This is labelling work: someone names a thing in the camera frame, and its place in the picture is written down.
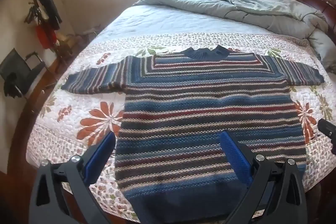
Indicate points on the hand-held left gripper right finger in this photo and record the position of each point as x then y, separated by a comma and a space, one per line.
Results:
233, 155

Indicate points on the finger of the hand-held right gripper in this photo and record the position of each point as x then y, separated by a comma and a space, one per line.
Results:
326, 128

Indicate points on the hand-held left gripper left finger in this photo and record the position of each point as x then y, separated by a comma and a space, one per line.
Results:
105, 146

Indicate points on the striped knit sweater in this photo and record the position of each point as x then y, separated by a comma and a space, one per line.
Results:
197, 98

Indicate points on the floral quilted bedspread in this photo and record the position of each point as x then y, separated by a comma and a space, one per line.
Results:
99, 119

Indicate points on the black chair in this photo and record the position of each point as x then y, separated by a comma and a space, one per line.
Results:
15, 69

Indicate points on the grey-blue comforter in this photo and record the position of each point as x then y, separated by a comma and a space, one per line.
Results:
249, 8

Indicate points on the red and black bag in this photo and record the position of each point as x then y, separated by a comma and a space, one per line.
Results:
48, 6

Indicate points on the wooden coat rack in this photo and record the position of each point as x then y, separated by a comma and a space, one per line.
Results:
32, 7

